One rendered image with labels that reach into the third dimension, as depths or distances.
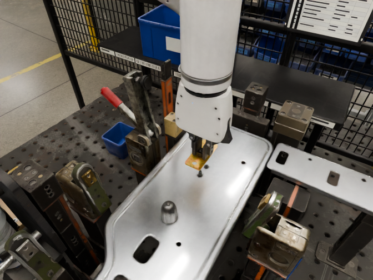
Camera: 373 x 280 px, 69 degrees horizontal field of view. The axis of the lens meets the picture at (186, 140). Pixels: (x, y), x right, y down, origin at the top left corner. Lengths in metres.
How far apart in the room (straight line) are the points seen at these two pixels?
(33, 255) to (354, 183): 0.66
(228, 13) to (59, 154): 0.95
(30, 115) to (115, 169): 1.76
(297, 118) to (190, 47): 0.42
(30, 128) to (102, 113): 1.33
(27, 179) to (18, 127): 2.11
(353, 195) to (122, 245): 0.50
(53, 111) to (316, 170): 2.33
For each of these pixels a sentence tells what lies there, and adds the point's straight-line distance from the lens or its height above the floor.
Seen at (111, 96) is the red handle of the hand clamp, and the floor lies 1.14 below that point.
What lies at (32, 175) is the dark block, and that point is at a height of 1.12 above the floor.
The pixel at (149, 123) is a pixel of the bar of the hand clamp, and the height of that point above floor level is 1.09.
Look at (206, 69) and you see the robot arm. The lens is 0.41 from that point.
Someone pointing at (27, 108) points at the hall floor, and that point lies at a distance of 2.83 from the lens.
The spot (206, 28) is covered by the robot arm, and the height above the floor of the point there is 1.36.
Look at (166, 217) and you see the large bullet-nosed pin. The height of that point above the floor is 1.02.
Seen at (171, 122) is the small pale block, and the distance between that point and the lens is 0.67.
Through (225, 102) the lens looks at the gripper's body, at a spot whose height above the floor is 1.23.
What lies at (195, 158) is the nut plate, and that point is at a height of 1.07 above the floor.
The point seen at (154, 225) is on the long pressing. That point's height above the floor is 1.00.
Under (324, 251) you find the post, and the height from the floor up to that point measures 0.70.
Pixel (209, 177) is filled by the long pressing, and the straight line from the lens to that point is 0.63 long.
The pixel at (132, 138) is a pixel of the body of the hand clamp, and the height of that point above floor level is 1.05.
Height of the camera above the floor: 1.50
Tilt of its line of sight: 44 degrees down
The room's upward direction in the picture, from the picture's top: straight up
